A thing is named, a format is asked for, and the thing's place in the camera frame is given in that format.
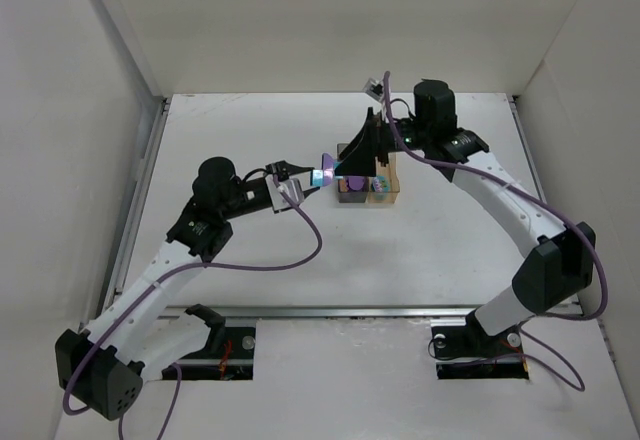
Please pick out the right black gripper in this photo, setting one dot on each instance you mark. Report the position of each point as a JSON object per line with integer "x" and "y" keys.
{"x": 380, "y": 136}

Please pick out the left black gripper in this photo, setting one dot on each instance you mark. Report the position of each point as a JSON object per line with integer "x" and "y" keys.
{"x": 275, "y": 170}

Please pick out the purple lego piece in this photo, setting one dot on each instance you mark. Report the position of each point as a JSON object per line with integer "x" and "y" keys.
{"x": 328, "y": 166}

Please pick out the teal lego brick stack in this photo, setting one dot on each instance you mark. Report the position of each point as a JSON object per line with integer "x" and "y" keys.
{"x": 379, "y": 185}

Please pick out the purple paw lego brick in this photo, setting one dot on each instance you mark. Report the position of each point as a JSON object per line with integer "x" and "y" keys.
{"x": 356, "y": 184}

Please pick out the teal printed lego brick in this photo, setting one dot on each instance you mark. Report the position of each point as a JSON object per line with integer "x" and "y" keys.
{"x": 321, "y": 178}

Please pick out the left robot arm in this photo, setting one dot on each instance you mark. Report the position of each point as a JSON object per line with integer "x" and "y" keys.
{"x": 104, "y": 366}

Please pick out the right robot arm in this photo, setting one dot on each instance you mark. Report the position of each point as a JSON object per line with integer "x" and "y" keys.
{"x": 559, "y": 257}

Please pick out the grey transparent container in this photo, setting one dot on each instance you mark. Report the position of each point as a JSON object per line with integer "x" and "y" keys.
{"x": 345, "y": 197}

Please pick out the orange transparent container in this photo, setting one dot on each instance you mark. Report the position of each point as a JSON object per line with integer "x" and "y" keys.
{"x": 389, "y": 170}

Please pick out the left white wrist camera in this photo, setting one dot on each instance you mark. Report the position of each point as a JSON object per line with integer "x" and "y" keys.
{"x": 284, "y": 194}

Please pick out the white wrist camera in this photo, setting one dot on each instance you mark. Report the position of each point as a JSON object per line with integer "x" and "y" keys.
{"x": 374, "y": 89}
{"x": 284, "y": 194}

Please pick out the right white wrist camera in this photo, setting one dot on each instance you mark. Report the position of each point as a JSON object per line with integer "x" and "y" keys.
{"x": 374, "y": 89}

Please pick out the metal rail front edge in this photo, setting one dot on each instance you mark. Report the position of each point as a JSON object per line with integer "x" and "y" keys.
{"x": 345, "y": 312}

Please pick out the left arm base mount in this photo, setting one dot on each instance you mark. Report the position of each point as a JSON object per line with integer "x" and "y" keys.
{"x": 228, "y": 352}

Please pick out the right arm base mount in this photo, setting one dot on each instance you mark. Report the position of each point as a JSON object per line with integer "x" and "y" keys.
{"x": 464, "y": 352}

